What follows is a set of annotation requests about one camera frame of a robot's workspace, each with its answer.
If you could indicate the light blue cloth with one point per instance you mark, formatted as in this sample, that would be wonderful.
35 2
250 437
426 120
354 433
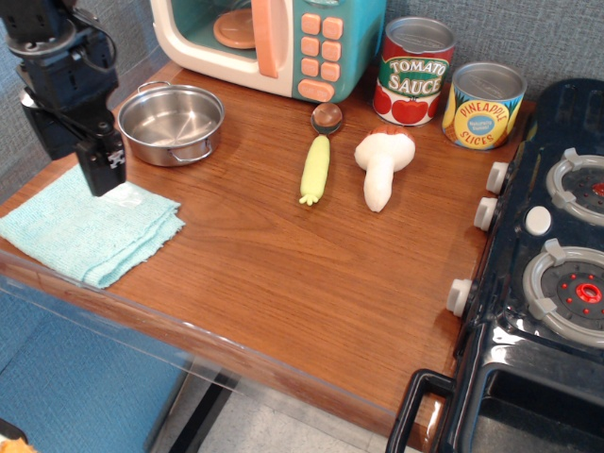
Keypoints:
94 240

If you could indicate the white stove knob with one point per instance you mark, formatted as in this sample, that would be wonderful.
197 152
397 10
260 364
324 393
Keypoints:
496 177
485 213
458 296

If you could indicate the white stove knob middle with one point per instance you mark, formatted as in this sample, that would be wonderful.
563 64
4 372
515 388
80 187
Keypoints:
485 213

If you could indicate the stainless steel pot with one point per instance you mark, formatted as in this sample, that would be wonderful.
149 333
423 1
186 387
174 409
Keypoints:
170 125

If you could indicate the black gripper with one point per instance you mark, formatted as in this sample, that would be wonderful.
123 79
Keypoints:
69 76

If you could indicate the toy microwave teal and cream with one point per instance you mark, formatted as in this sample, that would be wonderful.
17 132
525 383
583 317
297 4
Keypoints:
314 51

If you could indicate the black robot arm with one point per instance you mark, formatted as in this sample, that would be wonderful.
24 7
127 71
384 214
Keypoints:
17 16

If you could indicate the spoon with yellow handle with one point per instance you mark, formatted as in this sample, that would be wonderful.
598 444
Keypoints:
325 119

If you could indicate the metal table leg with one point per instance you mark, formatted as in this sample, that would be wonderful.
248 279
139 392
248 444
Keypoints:
202 390

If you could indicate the pineapple slices can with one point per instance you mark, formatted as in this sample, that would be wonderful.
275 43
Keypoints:
483 103

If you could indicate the white round stove button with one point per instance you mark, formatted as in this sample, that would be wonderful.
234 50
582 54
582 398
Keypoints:
538 221

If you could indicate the plush white mushroom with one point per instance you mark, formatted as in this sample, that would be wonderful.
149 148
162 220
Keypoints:
384 151

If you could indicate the black toy stove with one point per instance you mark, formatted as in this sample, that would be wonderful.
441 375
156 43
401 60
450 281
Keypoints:
529 374

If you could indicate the white stove knob upper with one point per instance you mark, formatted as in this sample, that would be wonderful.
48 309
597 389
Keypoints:
496 177

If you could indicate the orange microwave plate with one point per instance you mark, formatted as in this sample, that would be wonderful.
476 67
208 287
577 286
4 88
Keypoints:
234 29

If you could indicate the black oven door handle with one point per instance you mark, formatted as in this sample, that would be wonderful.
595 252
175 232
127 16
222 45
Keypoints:
422 382

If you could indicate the tomato sauce can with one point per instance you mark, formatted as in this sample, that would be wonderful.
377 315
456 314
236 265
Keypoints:
415 59

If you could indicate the white stove knob lower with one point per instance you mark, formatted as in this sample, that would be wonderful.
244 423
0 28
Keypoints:
458 296

